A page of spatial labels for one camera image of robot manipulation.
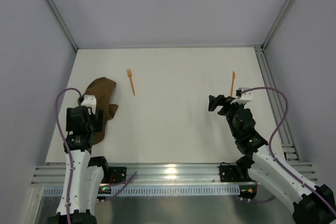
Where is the brown cloth napkin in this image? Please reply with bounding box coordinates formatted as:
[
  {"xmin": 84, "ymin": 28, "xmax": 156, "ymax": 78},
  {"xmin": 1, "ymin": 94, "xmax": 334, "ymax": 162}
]
[{"xmin": 84, "ymin": 77, "xmax": 118, "ymax": 145}]

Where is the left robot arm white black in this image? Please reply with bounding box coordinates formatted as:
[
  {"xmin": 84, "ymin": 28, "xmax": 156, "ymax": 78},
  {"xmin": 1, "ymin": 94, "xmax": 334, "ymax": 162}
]
[{"xmin": 47, "ymin": 105, "xmax": 109, "ymax": 223}]

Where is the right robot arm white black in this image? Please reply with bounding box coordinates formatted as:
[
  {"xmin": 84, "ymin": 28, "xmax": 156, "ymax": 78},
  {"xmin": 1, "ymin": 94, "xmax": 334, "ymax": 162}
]
[{"xmin": 208, "ymin": 93, "xmax": 335, "ymax": 223}]

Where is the orange plastic knife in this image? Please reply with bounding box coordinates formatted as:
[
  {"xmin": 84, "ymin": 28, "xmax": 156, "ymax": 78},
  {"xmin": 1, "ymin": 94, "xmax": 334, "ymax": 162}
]
[{"xmin": 230, "ymin": 71, "xmax": 236, "ymax": 97}]

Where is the left small controller board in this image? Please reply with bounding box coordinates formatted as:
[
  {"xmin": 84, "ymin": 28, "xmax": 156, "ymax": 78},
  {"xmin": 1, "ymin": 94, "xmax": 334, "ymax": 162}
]
[{"xmin": 97, "ymin": 186, "xmax": 112, "ymax": 202}]

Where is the small controller board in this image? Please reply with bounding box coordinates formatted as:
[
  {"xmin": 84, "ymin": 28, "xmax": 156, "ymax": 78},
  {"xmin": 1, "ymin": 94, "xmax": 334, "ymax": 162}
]
[
  {"xmin": 238, "ymin": 187, "xmax": 257, "ymax": 203},
  {"xmin": 97, "ymin": 186, "xmax": 112, "ymax": 202}
]

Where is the orange plastic fork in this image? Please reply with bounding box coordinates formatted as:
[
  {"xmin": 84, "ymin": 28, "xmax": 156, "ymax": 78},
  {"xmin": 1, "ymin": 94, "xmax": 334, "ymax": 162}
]
[{"xmin": 127, "ymin": 69, "xmax": 135, "ymax": 96}]

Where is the right small controller board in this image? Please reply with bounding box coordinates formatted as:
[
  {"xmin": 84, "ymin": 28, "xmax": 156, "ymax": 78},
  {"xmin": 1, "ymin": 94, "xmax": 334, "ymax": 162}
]
[{"xmin": 238, "ymin": 187, "xmax": 257, "ymax": 203}]

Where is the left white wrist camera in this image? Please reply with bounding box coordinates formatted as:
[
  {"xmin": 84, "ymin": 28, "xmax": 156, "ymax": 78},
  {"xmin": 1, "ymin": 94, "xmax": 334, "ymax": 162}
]
[{"xmin": 80, "ymin": 95, "xmax": 97, "ymax": 111}]

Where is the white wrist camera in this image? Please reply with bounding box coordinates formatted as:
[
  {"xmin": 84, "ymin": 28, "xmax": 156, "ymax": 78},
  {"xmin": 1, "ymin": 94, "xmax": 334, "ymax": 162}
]
[
  {"xmin": 230, "ymin": 88, "xmax": 253, "ymax": 105},
  {"xmin": 80, "ymin": 95, "xmax": 97, "ymax": 111}
]

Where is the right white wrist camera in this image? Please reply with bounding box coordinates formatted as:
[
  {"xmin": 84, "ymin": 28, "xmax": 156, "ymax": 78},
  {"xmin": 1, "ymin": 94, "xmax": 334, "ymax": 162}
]
[{"xmin": 230, "ymin": 88, "xmax": 253, "ymax": 105}]

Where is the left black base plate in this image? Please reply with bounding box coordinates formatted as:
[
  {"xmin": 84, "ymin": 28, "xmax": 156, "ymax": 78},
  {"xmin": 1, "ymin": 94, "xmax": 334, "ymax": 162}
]
[{"xmin": 102, "ymin": 166, "xmax": 127, "ymax": 184}]

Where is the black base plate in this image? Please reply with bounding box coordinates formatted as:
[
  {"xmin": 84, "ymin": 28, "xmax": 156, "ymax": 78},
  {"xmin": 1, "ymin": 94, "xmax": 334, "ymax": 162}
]
[
  {"xmin": 218, "ymin": 162, "xmax": 253, "ymax": 183},
  {"xmin": 102, "ymin": 166, "xmax": 127, "ymax": 184}
]

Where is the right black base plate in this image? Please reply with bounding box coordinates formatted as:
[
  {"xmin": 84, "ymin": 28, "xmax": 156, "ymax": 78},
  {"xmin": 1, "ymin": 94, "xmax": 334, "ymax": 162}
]
[{"xmin": 218, "ymin": 162, "xmax": 253, "ymax": 183}]

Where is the aluminium right side rail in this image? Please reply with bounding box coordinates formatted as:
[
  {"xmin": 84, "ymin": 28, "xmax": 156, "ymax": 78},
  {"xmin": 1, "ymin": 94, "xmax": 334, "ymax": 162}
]
[{"xmin": 255, "ymin": 46, "xmax": 301, "ymax": 162}]

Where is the aluminium rail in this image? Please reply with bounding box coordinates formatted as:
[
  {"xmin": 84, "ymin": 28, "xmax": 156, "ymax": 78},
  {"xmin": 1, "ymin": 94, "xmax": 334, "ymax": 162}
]
[
  {"xmin": 255, "ymin": 46, "xmax": 301, "ymax": 162},
  {"xmin": 30, "ymin": 163, "xmax": 318, "ymax": 185}
]

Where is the aluminium front rail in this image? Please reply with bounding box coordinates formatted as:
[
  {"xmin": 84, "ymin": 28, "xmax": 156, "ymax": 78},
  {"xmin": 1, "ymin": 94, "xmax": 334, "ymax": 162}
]
[{"xmin": 30, "ymin": 163, "xmax": 318, "ymax": 185}]

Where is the slotted grey cable duct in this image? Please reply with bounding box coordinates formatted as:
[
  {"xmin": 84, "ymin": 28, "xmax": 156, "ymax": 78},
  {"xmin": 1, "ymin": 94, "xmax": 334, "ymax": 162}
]
[{"xmin": 41, "ymin": 184, "xmax": 241, "ymax": 197}]

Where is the left aluminium corner post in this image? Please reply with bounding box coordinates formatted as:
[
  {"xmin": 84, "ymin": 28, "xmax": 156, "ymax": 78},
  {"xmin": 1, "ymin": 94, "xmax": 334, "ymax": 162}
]
[{"xmin": 45, "ymin": 0, "xmax": 79, "ymax": 52}]

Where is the aluminium corner post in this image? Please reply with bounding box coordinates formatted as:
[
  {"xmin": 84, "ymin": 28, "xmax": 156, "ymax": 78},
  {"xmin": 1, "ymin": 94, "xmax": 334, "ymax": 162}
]
[
  {"xmin": 45, "ymin": 0, "xmax": 79, "ymax": 52},
  {"xmin": 261, "ymin": 0, "xmax": 296, "ymax": 51}
]

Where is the right aluminium corner post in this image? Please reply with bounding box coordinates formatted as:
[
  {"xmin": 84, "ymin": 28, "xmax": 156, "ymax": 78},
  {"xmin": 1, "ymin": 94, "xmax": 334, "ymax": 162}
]
[{"xmin": 261, "ymin": 0, "xmax": 296, "ymax": 51}]

